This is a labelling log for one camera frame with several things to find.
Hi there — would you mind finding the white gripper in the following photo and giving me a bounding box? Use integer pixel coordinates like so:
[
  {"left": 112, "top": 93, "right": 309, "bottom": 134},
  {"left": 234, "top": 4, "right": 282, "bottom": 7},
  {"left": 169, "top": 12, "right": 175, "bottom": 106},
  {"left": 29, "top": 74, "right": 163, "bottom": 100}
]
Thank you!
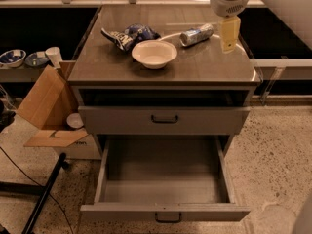
[{"left": 210, "top": 0, "right": 249, "bottom": 53}]

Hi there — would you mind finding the silver blue redbull can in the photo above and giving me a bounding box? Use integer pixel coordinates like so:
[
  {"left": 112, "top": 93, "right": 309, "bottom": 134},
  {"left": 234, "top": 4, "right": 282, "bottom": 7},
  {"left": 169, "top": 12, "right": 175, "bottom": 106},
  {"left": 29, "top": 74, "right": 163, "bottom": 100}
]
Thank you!
[{"left": 179, "top": 23, "right": 214, "bottom": 47}]

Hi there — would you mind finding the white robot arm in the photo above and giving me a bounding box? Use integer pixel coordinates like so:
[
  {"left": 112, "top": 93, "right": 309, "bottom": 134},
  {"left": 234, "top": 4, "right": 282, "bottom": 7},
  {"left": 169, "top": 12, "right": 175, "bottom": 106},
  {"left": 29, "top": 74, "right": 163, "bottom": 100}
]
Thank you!
[{"left": 210, "top": 0, "right": 312, "bottom": 48}]

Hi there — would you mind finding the grey drawer cabinet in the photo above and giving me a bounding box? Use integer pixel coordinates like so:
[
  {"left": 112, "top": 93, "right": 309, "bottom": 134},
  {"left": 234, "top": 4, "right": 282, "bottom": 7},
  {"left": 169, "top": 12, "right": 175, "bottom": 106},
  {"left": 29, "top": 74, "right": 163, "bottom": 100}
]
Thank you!
[{"left": 68, "top": 4, "right": 260, "bottom": 148}]

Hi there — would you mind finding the upper grey drawer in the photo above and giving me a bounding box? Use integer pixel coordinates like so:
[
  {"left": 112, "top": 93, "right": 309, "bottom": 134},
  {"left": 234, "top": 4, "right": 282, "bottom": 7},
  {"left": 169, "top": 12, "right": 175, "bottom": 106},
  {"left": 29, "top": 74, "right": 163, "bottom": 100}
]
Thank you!
[{"left": 79, "top": 106, "right": 249, "bottom": 135}]

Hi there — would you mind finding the open middle drawer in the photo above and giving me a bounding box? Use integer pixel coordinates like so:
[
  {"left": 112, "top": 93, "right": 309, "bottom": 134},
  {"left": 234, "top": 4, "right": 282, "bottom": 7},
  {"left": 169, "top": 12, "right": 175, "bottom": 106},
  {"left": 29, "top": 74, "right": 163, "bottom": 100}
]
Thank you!
[{"left": 81, "top": 136, "right": 250, "bottom": 221}]

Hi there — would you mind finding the blue chip bag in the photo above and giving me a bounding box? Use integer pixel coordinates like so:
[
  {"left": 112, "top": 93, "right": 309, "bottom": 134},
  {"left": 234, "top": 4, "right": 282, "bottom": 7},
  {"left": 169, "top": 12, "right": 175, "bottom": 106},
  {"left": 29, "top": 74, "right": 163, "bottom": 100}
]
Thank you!
[{"left": 100, "top": 23, "right": 160, "bottom": 52}]

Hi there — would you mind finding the white paper cup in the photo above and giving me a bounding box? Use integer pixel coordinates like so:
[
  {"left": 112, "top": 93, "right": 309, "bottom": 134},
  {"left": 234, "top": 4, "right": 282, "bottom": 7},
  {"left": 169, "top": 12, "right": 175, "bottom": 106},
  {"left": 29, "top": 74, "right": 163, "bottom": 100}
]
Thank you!
[{"left": 45, "top": 47, "right": 62, "bottom": 67}]

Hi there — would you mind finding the white box under cardboard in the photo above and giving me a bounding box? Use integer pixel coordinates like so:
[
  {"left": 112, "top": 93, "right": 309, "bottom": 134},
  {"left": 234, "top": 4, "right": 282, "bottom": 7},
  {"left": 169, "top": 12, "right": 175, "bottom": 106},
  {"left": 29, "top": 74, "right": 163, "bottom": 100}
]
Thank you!
[{"left": 54, "top": 135, "right": 101, "bottom": 160}]

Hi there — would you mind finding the brown cardboard box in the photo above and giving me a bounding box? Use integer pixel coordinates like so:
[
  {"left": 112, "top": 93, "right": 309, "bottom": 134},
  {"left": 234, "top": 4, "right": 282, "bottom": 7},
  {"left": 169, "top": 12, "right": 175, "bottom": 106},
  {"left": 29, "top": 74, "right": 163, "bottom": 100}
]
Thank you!
[{"left": 17, "top": 66, "right": 88, "bottom": 147}]

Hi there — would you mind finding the blue bowl with card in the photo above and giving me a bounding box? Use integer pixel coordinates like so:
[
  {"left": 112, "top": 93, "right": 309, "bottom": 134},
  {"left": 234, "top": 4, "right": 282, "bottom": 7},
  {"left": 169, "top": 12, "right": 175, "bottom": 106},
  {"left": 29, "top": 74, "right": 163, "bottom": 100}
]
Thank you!
[{"left": 24, "top": 51, "right": 50, "bottom": 68}]

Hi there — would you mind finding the blue white bowl left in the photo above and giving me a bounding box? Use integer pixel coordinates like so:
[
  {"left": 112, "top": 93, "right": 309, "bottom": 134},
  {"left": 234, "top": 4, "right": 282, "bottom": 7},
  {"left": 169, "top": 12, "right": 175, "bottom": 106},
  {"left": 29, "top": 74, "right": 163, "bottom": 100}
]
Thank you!
[{"left": 0, "top": 49, "right": 26, "bottom": 68}]

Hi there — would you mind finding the black metal stand leg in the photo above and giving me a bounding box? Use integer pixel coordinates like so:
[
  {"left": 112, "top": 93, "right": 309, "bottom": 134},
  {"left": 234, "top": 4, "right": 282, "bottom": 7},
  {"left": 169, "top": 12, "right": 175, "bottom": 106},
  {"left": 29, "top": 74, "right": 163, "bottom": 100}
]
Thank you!
[{"left": 0, "top": 153, "right": 68, "bottom": 234}]

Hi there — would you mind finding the black upper drawer handle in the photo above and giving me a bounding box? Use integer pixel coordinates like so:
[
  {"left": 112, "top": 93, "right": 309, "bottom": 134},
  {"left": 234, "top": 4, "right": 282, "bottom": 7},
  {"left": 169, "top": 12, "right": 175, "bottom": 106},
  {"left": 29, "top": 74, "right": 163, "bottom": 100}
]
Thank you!
[{"left": 150, "top": 115, "right": 178, "bottom": 124}]

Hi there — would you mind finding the black drawer handle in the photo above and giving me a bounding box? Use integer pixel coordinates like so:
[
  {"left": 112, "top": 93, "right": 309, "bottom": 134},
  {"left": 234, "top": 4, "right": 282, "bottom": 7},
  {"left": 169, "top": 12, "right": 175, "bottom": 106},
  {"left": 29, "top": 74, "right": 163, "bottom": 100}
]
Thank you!
[
  {"left": 150, "top": 115, "right": 178, "bottom": 124},
  {"left": 154, "top": 213, "right": 182, "bottom": 224}
]

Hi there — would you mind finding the black lower drawer handle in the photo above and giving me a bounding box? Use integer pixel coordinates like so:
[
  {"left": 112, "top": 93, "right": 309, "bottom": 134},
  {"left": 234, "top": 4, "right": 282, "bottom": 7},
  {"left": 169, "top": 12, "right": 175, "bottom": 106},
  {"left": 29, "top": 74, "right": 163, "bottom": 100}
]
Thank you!
[{"left": 154, "top": 213, "right": 182, "bottom": 224}]

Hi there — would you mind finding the black floor cable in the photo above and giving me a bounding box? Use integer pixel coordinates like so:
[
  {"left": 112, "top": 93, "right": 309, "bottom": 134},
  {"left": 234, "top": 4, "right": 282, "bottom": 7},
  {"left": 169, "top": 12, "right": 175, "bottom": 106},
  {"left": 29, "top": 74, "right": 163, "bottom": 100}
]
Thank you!
[{"left": 0, "top": 146, "right": 75, "bottom": 234}]

